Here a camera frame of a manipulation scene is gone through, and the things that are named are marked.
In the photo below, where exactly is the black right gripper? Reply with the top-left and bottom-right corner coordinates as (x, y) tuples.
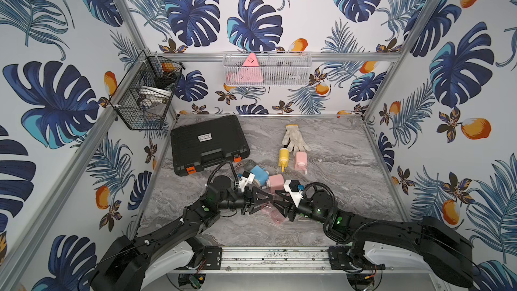
(269, 189), (328, 228)

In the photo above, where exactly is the yellow pencil sharpener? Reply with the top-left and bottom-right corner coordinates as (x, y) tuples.
(278, 148), (289, 172)

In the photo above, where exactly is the pink pencil sharpener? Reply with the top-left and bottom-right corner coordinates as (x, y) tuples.
(267, 174), (285, 193)
(294, 152), (308, 175)

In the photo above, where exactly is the pink clear sharpener tray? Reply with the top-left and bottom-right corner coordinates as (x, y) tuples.
(261, 203), (280, 220)
(270, 210), (288, 224)

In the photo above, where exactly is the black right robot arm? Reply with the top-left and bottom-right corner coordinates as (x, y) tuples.
(273, 181), (474, 288)

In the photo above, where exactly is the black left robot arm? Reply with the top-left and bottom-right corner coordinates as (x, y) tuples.
(88, 165), (273, 290)

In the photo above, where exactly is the blue pencil sharpener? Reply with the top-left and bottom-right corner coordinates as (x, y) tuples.
(250, 165), (269, 187)

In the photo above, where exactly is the white knit work glove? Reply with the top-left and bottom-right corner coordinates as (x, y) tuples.
(281, 124), (311, 156)

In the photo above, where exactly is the black plastic tool case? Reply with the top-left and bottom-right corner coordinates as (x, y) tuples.
(170, 115), (250, 176)

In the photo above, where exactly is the pink triangular object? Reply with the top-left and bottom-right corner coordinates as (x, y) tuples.
(237, 53), (264, 84)

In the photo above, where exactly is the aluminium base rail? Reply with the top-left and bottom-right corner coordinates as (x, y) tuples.
(112, 244), (441, 274)

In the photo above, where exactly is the clear wall-mounted shelf bin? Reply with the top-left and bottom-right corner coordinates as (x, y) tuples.
(222, 51), (312, 87)

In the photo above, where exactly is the black wire basket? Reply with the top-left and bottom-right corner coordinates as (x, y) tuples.
(109, 51), (185, 131)

